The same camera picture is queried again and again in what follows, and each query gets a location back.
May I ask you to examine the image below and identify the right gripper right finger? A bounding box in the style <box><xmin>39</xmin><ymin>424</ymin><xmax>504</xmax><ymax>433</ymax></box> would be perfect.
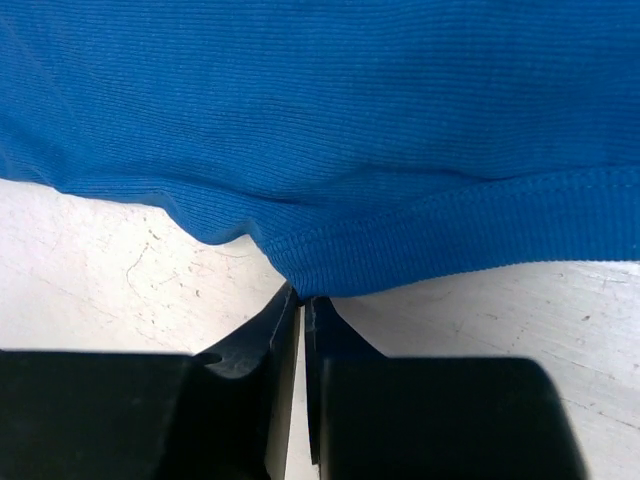
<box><xmin>305</xmin><ymin>297</ymin><xmax>585</xmax><ymax>479</ymax></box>

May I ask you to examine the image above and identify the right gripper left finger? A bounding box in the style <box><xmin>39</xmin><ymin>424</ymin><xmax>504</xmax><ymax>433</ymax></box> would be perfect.
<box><xmin>1</xmin><ymin>285</ymin><xmax>299</xmax><ymax>479</ymax></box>

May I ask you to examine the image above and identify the blue tank top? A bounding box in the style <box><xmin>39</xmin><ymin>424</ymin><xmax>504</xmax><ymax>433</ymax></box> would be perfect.
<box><xmin>1</xmin><ymin>1</ymin><xmax>639</xmax><ymax>297</ymax></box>

